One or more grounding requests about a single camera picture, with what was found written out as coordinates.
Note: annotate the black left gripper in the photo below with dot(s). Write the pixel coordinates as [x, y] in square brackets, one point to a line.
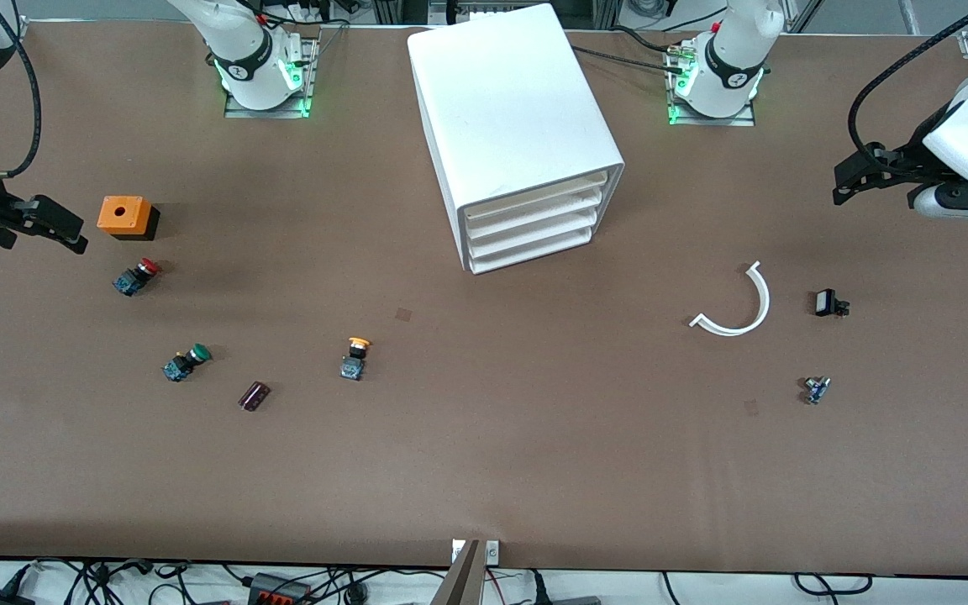
[907, 157]

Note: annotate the yellow push button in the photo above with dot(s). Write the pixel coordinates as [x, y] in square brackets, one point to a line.
[355, 363]

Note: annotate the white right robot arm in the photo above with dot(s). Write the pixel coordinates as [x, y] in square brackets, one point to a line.
[244, 50]

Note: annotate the orange button box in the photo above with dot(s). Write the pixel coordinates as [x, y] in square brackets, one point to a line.
[118, 214]

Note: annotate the red push button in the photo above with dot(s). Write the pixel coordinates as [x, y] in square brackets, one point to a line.
[133, 279]

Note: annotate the green push button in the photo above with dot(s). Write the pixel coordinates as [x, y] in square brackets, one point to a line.
[181, 364]

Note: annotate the white curved plastic strip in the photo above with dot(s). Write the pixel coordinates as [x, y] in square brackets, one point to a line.
[763, 302]

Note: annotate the small blue potentiometer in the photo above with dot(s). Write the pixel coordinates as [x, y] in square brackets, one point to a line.
[816, 391]

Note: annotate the purple cylindrical capacitor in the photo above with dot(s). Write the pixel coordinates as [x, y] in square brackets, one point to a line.
[254, 396]

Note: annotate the black power adapter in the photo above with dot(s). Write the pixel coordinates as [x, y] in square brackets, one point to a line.
[1, 599]

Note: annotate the black orange power strip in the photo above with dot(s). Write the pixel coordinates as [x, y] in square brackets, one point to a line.
[278, 590]

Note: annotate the black rocker switch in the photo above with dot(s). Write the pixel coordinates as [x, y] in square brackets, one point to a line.
[825, 302]

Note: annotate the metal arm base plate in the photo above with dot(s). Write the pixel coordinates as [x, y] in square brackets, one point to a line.
[744, 119]
[303, 105]

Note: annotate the small white table bracket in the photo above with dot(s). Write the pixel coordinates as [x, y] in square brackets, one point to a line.
[457, 551]
[492, 551]

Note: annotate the grey metal post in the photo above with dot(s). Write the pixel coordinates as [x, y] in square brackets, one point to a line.
[460, 584]

